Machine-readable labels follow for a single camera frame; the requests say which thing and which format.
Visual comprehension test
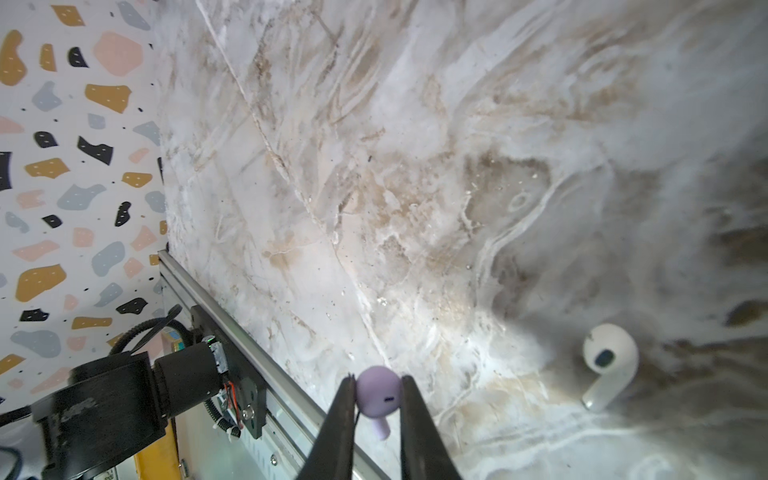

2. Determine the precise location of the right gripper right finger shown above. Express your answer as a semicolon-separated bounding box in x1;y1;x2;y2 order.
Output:
400;375;461;480

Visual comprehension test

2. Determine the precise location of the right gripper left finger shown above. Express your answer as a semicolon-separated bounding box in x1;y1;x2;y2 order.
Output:
296;375;357;480

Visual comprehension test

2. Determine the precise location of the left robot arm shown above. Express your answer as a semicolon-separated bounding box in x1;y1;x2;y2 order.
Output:
1;305;267;479

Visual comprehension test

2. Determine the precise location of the white earbud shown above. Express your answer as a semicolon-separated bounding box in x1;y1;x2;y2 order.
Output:
582;323;640;412

